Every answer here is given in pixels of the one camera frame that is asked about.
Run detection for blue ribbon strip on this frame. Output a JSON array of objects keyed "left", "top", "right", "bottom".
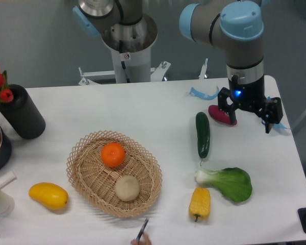
[{"left": 189, "top": 86, "right": 219, "bottom": 101}]

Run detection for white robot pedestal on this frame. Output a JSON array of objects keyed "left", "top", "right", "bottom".
[{"left": 76, "top": 14, "right": 171, "bottom": 85}]

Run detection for woven wicker basket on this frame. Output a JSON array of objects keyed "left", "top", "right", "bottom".
[{"left": 66, "top": 131, "right": 162, "bottom": 218}]

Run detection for yellow pepper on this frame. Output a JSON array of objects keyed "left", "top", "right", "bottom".
[{"left": 189, "top": 187, "right": 211, "bottom": 222}]

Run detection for green cucumber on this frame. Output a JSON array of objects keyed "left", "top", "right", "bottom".
[{"left": 195, "top": 112, "right": 211, "bottom": 165}]

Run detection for black cylindrical vase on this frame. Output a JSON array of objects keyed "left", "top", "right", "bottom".
[{"left": 0, "top": 84, "right": 46, "bottom": 139}]

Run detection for white plastic bottle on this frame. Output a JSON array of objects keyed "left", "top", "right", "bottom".
[{"left": 0, "top": 190, "right": 15, "bottom": 217}]

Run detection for magenta sweet potato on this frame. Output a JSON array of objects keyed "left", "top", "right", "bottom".
[{"left": 208, "top": 105, "right": 237, "bottom": 126}]

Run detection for green bok choy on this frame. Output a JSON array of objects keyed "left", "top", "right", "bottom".
[{"left": 194, "top": 167, "right": 253, "bottom": 203}]

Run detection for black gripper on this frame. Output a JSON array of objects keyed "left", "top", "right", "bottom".
[{"left": 218, "top": 75, "right": 283, "bottom": 134}]

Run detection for yellow mango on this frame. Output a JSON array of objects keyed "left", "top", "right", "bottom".
[{"left": 29, "top": 182, "right": 69, "bottom": 210}]

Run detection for beige steamed bun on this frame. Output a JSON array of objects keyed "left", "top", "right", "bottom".
[{"left": 114, "top": 175, "right": 140, "bottom": 202}]

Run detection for white small box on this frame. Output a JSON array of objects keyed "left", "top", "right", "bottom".
[{"left": 0, "top": 171, "right": 17, "bottom": 189}]

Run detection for orange fruit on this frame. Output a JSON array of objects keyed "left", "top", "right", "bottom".
[{"left": 101, "top": 142, "right": 125, "bottom": 167}]

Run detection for person's fingertips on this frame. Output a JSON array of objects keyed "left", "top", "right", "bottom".
[{"left": 130, "top": 233, "right": 152, "bottom": 245}]

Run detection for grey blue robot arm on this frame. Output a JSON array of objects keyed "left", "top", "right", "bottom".
[{"left": 72, "top": 1, "right": 283, "bottom": 132}]

